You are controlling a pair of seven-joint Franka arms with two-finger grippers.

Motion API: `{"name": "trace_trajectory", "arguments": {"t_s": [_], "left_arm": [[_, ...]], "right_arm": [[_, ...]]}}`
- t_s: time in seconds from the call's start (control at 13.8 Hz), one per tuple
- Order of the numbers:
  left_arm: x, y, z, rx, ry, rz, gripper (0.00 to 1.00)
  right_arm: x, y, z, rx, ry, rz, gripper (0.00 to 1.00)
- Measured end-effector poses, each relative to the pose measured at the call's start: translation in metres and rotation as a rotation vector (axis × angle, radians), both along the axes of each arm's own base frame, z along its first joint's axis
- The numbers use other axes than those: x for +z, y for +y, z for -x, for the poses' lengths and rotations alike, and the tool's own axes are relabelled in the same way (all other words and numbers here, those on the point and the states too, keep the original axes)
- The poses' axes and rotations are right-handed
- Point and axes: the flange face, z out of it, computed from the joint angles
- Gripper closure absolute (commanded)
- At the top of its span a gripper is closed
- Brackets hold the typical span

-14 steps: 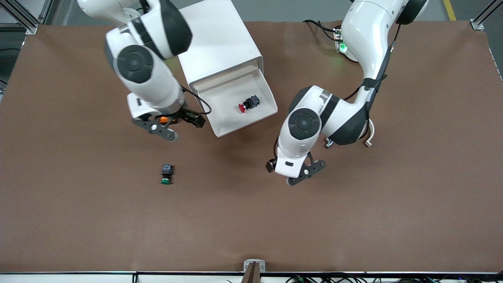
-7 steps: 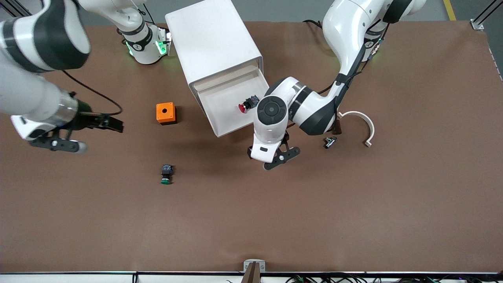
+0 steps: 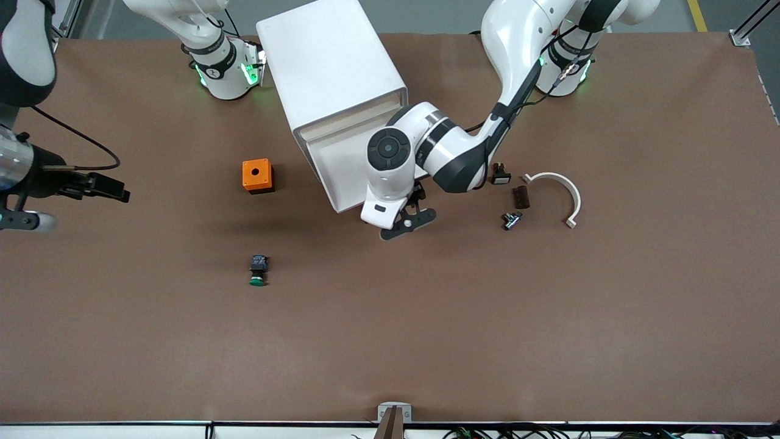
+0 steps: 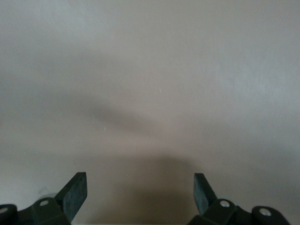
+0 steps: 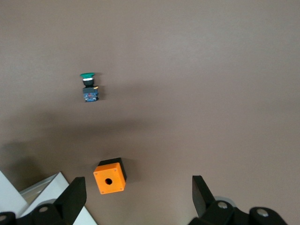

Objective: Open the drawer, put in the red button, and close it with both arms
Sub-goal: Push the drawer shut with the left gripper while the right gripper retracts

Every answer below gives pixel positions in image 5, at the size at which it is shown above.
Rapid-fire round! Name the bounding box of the green mushroom push button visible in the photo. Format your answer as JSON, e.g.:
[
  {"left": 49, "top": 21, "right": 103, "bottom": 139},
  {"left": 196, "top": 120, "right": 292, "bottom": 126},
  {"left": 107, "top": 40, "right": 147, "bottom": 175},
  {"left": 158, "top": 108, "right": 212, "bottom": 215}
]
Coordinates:
[{"left": 79, "top": 72, "right": 99, "bottom": 103}]

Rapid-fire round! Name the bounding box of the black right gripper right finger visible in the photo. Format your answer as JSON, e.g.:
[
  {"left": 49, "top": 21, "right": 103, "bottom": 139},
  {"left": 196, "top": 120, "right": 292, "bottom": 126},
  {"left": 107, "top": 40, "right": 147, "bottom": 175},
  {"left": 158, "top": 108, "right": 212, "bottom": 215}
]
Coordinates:
[{"left": 188, "top": 175, "right": 290, "bottom": 225}]

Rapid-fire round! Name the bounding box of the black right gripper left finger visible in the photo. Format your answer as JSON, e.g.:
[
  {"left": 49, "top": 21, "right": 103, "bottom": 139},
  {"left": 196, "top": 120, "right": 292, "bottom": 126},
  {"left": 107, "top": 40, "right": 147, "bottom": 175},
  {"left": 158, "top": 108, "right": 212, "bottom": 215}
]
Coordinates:
[{"left": 0, "top": 177, "right": 87, "bottom": 225}]

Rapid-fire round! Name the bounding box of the orange button enclosure box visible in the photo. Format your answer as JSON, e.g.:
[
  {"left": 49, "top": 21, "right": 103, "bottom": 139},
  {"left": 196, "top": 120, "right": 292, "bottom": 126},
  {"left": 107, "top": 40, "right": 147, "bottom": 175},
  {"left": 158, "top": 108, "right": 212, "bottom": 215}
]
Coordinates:
[{"left": 93, "top": 157, "right": 128, "bottom": 195}]

